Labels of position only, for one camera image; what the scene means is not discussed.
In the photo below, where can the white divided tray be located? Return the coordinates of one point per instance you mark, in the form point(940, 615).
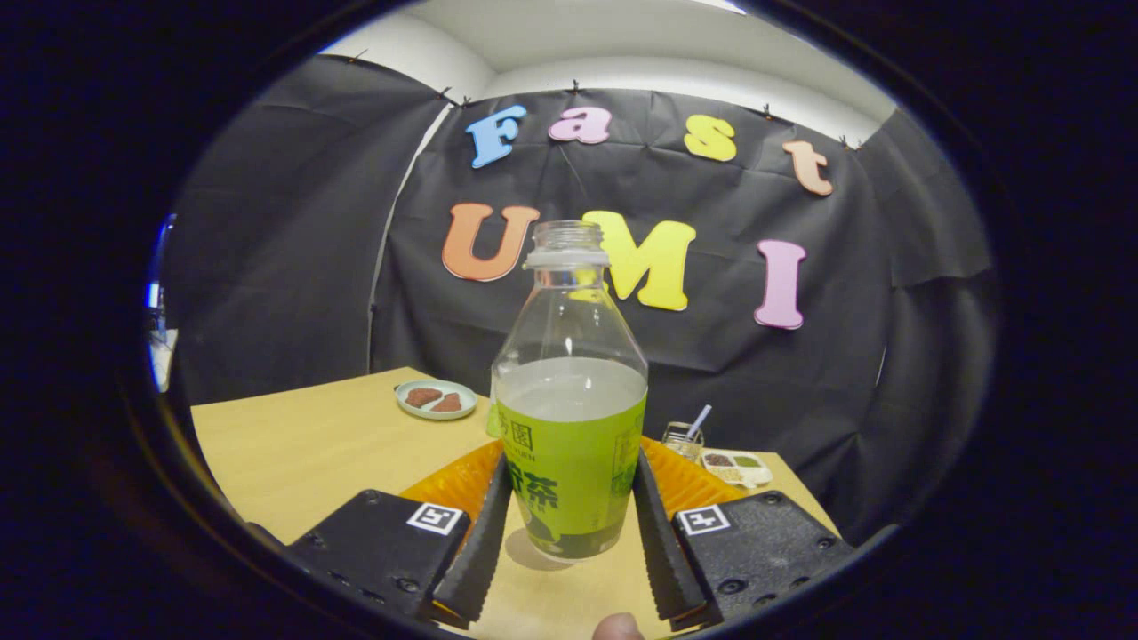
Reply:
point(738, 468)

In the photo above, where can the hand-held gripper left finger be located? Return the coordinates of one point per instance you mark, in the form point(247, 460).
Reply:
point(476, 556)

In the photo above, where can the white straw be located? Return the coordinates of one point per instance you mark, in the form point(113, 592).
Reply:
point(700, 420)

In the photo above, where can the glass jar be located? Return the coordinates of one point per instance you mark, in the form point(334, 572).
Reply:
point(683, 443)

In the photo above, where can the green label juice bottle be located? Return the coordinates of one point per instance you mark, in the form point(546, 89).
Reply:
point(569, 462)

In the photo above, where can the computer monitor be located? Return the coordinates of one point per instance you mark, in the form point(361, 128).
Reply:
point(162, 267)

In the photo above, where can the pale green plate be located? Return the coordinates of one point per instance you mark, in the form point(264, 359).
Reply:
point(416, 412)

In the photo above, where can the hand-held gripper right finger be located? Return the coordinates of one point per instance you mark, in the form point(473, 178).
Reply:
point(662, 556)

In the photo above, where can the brown food piece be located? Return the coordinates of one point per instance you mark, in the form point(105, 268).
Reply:
point(422, 396)
point(448, 404)

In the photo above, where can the white side desk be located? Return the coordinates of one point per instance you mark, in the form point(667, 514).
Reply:
point(163, 360)

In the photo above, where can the wooden table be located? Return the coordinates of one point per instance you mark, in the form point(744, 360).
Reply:
point(302, 453)

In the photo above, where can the black backdrop cloth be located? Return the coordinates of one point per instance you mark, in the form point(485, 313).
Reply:
point(293, 267)

